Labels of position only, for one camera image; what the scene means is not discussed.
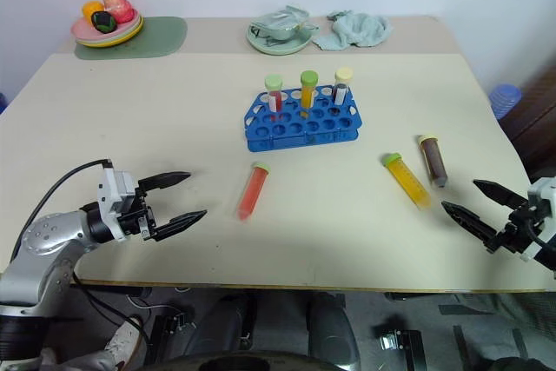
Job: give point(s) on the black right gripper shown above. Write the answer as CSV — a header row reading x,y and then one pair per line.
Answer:
x,y
517,227

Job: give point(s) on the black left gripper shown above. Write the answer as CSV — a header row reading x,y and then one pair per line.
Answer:
x,y
134,214

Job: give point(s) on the brown tube pale yellow cap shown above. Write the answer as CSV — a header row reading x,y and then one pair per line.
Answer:
x,y
434,160

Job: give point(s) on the orange tube green cap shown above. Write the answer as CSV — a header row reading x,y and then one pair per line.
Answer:
x,y
308,93
408,182

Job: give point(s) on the red tube light green cap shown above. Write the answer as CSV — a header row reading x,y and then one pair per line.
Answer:
x,y
254,190
275,99

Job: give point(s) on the blue test tube rack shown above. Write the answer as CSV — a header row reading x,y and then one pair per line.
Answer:
x,y
299,138

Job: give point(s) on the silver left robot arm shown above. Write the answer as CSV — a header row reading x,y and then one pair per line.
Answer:
x,y
48,236

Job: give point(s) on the dark tube pale yellow cap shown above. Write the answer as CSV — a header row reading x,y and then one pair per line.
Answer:
x,y
341,90

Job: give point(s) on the brown wooden cabinet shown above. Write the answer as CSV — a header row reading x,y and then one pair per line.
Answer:
x,y
538,119

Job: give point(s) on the white sneaker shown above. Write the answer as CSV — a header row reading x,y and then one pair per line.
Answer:
x,y
126,338

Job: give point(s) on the green placemat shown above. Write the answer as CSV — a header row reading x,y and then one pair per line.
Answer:
x,y
160,36

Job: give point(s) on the yellow plate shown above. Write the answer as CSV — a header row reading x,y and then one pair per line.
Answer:
x,y
126,39

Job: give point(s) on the pale green stacked plate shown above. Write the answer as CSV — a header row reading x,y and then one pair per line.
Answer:
x,y
89,42

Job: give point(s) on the grey trouser leg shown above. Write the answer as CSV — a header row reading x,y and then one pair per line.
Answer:
x,y
78,360

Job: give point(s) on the light green round plate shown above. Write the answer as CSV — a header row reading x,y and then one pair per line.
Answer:
x,y
278,48

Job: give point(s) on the dark purple toy fruit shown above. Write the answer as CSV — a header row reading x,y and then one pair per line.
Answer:
x,y
103,21

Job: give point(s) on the pink plate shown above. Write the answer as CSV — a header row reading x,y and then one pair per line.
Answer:
x,y
82,28

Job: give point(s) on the blue plastic object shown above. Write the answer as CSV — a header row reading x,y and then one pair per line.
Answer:
x,y
2,104

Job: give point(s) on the pink toy peach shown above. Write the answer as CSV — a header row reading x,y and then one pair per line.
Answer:
x,y
119,8

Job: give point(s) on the orange toy fruit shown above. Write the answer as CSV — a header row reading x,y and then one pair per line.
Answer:
x,y
91,9

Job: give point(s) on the crumpled clear plastic packet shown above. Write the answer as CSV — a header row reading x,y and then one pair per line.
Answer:
x,y
284,19

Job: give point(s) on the teal crumpled cloth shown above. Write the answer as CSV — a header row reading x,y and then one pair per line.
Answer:
x,y
360,30

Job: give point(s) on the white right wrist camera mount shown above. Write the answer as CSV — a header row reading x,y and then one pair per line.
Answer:
x,y
543,193

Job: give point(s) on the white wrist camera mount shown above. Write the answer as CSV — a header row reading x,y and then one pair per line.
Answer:
x,y
543,193
114,190

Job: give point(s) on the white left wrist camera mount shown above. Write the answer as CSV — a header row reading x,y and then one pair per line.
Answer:
x,y
114,190

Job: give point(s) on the black metal bracket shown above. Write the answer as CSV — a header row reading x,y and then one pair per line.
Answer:
x,y
401,347
171,329

